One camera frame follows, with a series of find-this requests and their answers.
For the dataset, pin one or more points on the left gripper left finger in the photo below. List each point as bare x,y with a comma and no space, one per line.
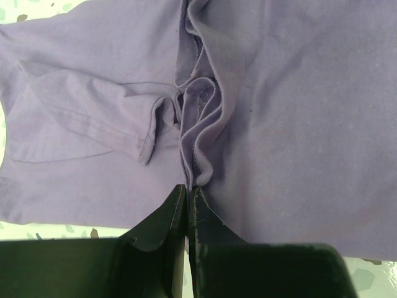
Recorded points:
146,261

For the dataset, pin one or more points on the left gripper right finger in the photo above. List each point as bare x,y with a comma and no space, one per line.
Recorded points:
224,265

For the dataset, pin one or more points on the purple t shirt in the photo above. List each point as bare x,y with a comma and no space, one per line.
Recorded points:
284,112

